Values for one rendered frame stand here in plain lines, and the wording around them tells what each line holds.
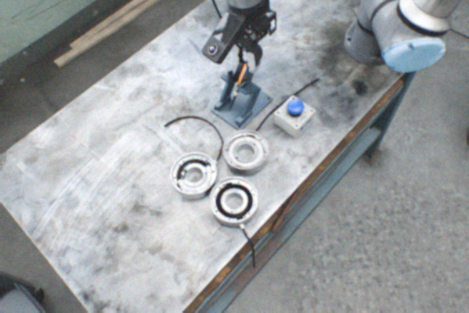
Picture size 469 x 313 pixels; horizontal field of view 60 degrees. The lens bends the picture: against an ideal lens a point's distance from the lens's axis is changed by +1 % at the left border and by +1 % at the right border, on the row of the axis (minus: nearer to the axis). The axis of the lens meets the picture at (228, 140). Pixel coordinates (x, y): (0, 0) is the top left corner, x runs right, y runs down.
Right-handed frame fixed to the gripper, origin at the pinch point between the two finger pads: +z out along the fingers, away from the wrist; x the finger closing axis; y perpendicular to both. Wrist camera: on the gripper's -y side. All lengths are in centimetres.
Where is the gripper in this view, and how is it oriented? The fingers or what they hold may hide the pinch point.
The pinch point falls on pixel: (245, 68)
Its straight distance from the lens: 95.1
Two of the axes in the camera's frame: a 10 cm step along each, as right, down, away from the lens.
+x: -7.3, -5.6, 3.9
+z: 1.2, 4.6, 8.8
